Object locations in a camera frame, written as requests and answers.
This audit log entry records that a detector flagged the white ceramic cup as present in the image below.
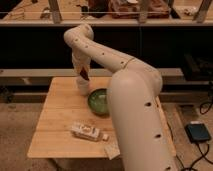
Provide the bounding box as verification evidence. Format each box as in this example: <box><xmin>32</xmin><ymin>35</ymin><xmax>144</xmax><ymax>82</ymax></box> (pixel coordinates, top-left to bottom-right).
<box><xmin>77</xmin><ymin>78</ymin><xmax>90</xmax><ymax>96</ymax></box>

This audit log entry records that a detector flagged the black foot pedal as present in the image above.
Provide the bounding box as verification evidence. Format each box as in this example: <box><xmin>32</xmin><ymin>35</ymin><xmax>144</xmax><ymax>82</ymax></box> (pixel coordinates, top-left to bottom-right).
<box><xmin>185</xmin><ymin>123</ymin><xmax>211</xmax><ymax>143</ymax></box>

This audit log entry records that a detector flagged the green ceramic bowl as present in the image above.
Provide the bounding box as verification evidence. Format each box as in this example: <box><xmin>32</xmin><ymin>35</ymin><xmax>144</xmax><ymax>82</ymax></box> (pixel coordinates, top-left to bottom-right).
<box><xmin>87</xmin><ymin>88</ymin><xmax>108</xmax><ymax>116</ymax></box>

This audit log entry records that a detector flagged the wooden table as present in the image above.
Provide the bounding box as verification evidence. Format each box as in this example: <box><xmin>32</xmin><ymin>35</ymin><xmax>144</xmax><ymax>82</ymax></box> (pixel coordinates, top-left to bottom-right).
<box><xmin>26</xmin><ymin>76</ymin><xmax>177</xmax><ymax>159</ymax></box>

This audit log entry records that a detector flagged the red chili pepper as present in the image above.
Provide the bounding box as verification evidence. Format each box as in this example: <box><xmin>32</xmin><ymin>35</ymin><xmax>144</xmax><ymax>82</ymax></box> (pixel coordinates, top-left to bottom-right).
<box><xmin>80</xmin><ymin>67</ymin><xmax>89</xmax><ymax>81</ymax></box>

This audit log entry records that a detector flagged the background workbench shelf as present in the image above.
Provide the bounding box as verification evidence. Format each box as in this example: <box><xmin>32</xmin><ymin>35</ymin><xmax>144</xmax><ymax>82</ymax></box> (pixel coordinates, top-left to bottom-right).
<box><xmin>0</xmin><ymin>0</ymin><xmax>213</xmax><ymax>26</ymax></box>

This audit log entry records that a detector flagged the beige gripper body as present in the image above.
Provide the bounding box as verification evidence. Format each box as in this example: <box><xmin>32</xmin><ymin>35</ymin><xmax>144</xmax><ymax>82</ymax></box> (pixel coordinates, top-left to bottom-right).
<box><xmin>72</xmin><ymin>54</ymin><xmax>91</xmax><ymax>76</ymax></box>

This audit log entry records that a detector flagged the clear plastic bottle lying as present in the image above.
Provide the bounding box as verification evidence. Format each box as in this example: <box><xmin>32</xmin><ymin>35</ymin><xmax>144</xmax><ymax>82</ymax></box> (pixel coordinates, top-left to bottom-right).
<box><xmin>70</xmin><ymin>122</ymin><xmax>109</xmax><ymax>142</ymax></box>

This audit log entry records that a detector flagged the beige sponge block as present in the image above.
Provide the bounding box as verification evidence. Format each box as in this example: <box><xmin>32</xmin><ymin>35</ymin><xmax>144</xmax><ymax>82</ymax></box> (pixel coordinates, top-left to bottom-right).
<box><xmin>104</xmin><ymin>143</ymin><xmax>120</xmax><ymax>160</ymax></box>

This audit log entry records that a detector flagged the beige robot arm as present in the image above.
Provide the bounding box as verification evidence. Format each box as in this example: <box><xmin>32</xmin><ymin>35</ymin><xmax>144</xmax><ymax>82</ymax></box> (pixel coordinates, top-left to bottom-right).
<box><xmin>64</xmin><ymin>24</ymin><xmax>178</xmax><ymax>171</ymax></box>

